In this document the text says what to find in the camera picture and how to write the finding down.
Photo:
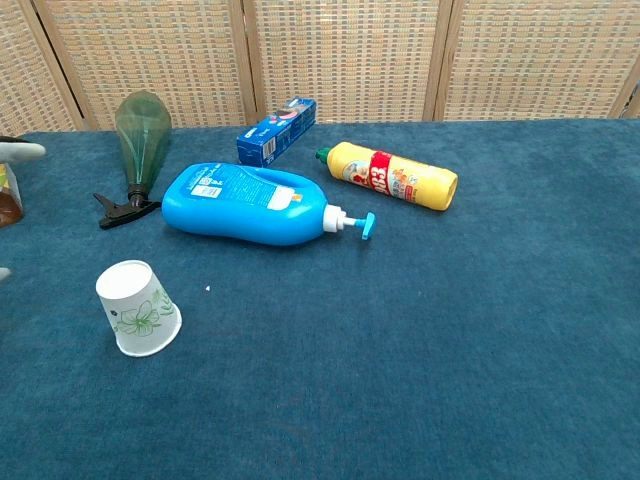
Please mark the white paper cup green flower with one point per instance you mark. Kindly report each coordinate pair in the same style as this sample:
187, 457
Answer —
137, 312

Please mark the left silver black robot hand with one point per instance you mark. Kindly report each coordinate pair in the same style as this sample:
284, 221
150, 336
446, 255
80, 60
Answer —
22, 151

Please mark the blue pump detergent bottle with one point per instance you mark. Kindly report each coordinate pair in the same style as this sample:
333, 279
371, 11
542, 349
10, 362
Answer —
240, 205

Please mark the yellow bottle green cap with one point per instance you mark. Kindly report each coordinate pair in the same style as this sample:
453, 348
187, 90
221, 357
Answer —
395, 175

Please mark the blue cookie box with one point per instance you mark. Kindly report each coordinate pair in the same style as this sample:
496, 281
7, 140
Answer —
270, 137

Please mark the brown tea bottle yellow label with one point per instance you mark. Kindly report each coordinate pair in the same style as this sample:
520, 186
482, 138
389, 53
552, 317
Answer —
9, 200

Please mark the woven bamboo folding screen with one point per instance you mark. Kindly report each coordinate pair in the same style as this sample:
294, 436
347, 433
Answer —
350, 55

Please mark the blue carpet table cover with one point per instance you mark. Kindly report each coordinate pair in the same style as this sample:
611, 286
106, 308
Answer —
400, 325

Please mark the green spray bottle black trigger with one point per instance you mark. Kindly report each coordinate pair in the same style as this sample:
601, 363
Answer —
142, 135

